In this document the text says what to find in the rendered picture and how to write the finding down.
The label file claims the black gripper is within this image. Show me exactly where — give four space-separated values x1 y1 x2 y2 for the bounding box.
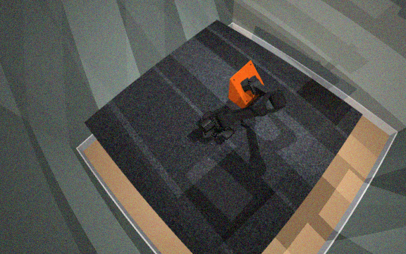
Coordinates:
202 111 234 140

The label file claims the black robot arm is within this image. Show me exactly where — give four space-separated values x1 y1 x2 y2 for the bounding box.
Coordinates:
198 75 286 138

